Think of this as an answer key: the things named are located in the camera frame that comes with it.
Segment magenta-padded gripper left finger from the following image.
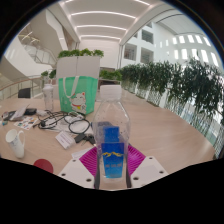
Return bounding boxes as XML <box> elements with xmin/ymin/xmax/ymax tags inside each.
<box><xmin>57</xmin><ymin>146</ymin><xmax>101</xmax><ymax>190</ymax></box>

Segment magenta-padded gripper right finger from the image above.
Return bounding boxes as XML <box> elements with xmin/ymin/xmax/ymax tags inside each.
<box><xmin>124</xmin><ymin>143</ymin><xmax>169</xmax><ymax>190</ymax></box>

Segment clear blue-labelled water bottle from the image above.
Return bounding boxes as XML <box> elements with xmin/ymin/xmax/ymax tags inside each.
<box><xmin>92</xmin><ymin>84</ymin><xmax>132</xmax><ymax>184</ymax></box>

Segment small black adapter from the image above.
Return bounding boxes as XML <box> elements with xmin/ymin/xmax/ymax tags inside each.
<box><xmin>73</xmin><ymin>132</ymin><xmax>97</xmax><ymax>146</ymax></box>

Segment small white card box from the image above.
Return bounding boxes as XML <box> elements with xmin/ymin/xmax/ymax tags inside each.
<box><xmin>54</xmin><ymin>130</ymin><xmax>76</xmax><ymax>150</ymax></box>

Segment flat round red coaster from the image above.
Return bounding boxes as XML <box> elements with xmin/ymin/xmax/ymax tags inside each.
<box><xmin>33</xmin><ymin>158</ymin><xmax>55</xmax><ymax>174</ymax></box>

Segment colourful sticker sheet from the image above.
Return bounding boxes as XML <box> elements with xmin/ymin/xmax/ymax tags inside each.
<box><xmin>13</xmin><ymin>115</ymin><xmax>41</xmax><ymax>131</ymax></box>

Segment green cat-print tote bag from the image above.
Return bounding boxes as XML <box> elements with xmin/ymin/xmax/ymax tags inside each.
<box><xmin>58</xmin><ymin>75</ymin><xmax>99</xmax><ymax>116</ymax></box>

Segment clear plastic tumbler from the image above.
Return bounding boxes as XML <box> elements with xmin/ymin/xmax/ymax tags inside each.
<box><xmin>42</xmin><ymin>83</ymin><xmax>55</xmax><ymax>112</ymax></box>

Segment white ceramic mug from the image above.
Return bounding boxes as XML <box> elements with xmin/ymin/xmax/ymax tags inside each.
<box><xmin>5</xmin><ymin>128</ymin><xmax>26</xmax><ymax>159</ymax></box>

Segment small black pouch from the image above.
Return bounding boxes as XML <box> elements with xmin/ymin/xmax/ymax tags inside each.
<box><xmin>23</xmin><ymin>107</ymin><xmax>38</xmax><ymax>116</ymax></box>

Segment grey notebook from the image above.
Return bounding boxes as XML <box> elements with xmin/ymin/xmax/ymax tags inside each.
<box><xmin>9</xmin><ymin>104</ymin><xmax>30</xmax><ymax>122</ymax></box>

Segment black office chair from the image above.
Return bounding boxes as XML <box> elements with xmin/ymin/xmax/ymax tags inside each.
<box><xmin>17</xmin><ymin>87</ymin><xmax>32</xmax><ymax>99</ymax></box>

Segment row of green hedge plants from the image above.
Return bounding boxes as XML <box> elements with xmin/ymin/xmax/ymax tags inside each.
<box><xmin>119</xmin><ymin>58</ymin><xmax>224</xmax><ymax>158</ymax></box>

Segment group of ceiling light strips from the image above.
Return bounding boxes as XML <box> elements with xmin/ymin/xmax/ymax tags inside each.
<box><xmin>63</xmin><ymin>0</ymin><xmax>151</xmax><ymax>40</ymax></box>

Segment black looped cable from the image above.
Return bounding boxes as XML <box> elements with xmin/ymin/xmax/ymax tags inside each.
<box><xmin>67</xmin><ymin>118</ymin><xmax>92</xmax><ymax>135</ymax></box>

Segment black tangled cable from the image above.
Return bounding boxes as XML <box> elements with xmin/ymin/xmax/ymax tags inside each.
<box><xmin>37</xmin><ymin>110</ymin><xmax>69</xmax><ymax>131</ymax></box>

